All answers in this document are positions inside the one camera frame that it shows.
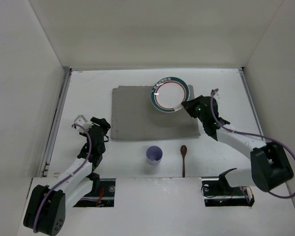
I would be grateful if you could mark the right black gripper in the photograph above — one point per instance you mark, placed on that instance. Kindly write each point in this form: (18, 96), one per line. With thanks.
(195, 108)

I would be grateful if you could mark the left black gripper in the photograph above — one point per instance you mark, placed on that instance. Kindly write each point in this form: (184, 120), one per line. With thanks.
(98, 127)

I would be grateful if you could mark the white plate green red rim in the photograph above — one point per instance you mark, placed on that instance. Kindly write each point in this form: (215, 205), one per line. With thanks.
(168, 94)

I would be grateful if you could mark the grey cloth placemat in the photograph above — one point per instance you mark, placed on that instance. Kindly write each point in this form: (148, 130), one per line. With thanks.
(134, 118)

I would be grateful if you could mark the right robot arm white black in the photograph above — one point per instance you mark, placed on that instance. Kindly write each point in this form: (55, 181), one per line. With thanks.
(269, 165)

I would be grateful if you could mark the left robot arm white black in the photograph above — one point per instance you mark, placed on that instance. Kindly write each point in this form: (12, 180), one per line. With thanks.
(48, 204)

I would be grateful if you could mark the brown wooden spoon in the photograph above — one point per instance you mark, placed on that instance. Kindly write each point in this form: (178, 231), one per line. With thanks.
(183, 152)

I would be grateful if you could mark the lilac plastic cup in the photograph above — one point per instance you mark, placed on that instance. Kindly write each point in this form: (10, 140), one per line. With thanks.
(154, 155)

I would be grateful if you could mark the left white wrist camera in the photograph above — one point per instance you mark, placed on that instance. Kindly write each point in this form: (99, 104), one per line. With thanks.
(81, 124)

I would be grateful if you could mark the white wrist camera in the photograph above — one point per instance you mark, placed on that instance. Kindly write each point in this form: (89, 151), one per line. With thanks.
(215, 95)
(81, 124)

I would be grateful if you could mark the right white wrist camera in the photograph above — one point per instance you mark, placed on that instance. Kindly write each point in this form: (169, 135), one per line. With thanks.
(215, 95)

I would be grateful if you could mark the right aluminium frame rail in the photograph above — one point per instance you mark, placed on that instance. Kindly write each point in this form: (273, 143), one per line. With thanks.
(242, 75)

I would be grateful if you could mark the aluminium frame rail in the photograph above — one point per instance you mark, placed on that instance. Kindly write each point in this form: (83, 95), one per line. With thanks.
(49, 147)
(242, 75)

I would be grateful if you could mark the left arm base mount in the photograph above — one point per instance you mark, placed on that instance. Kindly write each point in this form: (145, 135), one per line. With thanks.
(102, 193)

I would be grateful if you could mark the left aluminium frame rail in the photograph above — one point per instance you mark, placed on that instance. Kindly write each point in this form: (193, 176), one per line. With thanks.
(49, 147)

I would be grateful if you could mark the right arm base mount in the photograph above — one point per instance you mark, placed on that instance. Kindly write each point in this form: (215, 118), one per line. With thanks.
(218, 193)

